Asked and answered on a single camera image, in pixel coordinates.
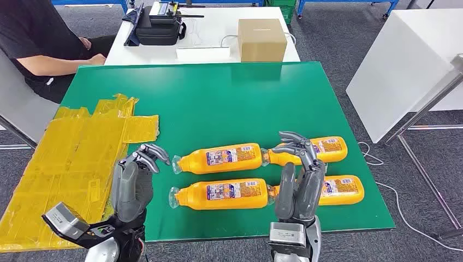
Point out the dark blue cloth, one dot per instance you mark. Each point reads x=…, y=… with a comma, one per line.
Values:
x=132, y=32

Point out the brown cardboard box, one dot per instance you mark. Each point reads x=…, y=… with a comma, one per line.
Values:
x=262, y=39

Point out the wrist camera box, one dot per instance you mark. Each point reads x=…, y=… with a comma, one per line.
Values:
x=287, y=233
x=67, y=218

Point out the person's right hand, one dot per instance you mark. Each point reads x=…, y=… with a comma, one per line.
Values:
x=97, y=59

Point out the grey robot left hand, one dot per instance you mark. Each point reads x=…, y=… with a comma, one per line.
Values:
x=130, y=191

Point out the orange plastic bottle clear cap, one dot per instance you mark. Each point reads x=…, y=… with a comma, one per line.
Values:
x=224, y=193
x=332, y=150
x=224, y=159
x=343, y=190

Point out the green plastic crate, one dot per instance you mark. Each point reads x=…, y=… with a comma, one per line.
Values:
x=284, y=9

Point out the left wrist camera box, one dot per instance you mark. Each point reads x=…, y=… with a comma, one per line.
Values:
x=67, y=218

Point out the person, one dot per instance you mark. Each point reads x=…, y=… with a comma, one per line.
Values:
x=32, y=32

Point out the person's right forearm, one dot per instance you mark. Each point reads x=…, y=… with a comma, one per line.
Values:
x=50, y=67

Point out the white desk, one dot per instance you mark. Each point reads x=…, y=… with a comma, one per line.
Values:
x=213, y=29

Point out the black carrying case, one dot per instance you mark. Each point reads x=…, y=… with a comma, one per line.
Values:
x=159, y=34

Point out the person's left hand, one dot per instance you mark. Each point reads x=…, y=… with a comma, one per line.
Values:
x=85, y=42

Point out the white table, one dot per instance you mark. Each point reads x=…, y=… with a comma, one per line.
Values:
x=398, y=65

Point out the person's hand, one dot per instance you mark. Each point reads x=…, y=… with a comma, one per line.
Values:
x=85, y=42
x=97, y=59

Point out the blue metal rack frame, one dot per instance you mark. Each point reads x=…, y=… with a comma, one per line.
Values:
x=224, y=2
x=90, y=1
x=343, y=1

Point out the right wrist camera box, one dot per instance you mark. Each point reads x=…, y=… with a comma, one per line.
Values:
x=287, y=233

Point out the yellow tape sheet patch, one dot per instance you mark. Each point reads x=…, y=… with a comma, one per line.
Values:
x=72, y=152

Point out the metal stand frame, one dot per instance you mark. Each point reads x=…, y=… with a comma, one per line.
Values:
x=427, y=107

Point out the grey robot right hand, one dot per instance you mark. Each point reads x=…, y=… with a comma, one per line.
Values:
x=304, y=195

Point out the remote controller with antennas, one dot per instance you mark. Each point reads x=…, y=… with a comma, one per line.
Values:
x=162, y=11

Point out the flat white box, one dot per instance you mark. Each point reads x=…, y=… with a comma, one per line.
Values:
x=202, y=54

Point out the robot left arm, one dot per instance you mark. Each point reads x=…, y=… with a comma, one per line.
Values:
x=105, y=251

